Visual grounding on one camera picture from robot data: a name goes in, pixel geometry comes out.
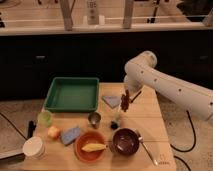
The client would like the metal spoon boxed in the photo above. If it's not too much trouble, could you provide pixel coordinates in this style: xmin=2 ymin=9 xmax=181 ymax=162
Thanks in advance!
xmin=135 ymin=130 xmax=158 ymax=166

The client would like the dark red grape bunch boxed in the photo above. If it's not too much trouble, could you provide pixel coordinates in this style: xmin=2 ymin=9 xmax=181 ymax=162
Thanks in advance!
xmin=121 ymin=90 xmax=130 ymax=112

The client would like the black marker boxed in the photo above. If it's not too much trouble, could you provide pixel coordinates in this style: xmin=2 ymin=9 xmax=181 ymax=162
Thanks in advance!
xmin=129 ymin=91 xmax=142 ymax=103

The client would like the black cable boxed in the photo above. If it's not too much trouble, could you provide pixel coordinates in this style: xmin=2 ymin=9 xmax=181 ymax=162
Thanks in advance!
xmin=170 ymin=110 xmax=198 ymax=171

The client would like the orange bowl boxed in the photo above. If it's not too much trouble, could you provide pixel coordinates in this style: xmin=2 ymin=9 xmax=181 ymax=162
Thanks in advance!
xmin=74 ymin=131 xmax=107 ymax=163

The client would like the blue sponge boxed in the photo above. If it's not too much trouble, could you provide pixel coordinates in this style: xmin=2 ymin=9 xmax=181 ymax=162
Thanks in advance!
xmin=61 ymin=127 xmax=81 ymax=146

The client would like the black tool at table edge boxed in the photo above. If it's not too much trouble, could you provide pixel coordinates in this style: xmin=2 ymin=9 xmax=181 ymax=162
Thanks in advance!
xmin=27 ymin=121 xmax=36 ymax=139

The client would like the grey folded cloth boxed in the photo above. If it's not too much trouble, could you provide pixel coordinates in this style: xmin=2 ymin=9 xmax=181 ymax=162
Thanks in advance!
xmin=102 ymin=95 xmax=120 ymax=108

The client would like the small metal cup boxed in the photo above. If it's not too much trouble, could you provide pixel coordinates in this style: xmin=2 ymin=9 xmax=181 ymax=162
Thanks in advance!
xmin=88 ymin=112 xmax=101 ymax=129

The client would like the green plastic cup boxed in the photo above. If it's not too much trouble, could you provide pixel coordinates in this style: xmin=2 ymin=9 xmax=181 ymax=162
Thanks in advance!
xmin=37 ymin=111 xmax=52 ymax=127

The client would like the white paper cup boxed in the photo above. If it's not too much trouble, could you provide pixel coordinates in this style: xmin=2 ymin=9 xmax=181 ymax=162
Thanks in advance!
xmin=22 ymin=136 xmax=45 ymax=158

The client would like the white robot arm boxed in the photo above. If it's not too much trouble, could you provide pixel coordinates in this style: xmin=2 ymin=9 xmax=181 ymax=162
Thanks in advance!
xmin=124 ymin=51 xmax=213 ymax=126

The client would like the yellow apple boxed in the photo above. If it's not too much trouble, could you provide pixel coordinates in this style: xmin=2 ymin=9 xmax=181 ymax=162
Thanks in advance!
xmin=47 ymin=126 xmax=61 ymax=139

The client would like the white handled dish brush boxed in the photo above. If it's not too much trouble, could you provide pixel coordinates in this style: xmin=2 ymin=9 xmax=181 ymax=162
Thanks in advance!
xmin=110 ymin=107 xmax=121 ymax=130

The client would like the dark purple bowl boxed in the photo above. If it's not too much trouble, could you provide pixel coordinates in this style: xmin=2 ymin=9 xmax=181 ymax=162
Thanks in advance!
xmin=111 ymin=128 xmax=139 ymax=156

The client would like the green plastic tray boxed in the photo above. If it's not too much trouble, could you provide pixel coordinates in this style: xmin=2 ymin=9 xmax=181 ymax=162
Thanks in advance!
xmin=44 ymin=77 xmax=99 ymax=113

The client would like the wooden table board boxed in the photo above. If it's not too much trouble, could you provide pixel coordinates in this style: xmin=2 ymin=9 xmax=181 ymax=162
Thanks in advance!
xmin=22 ymin=83 xmax=176 ymax=171

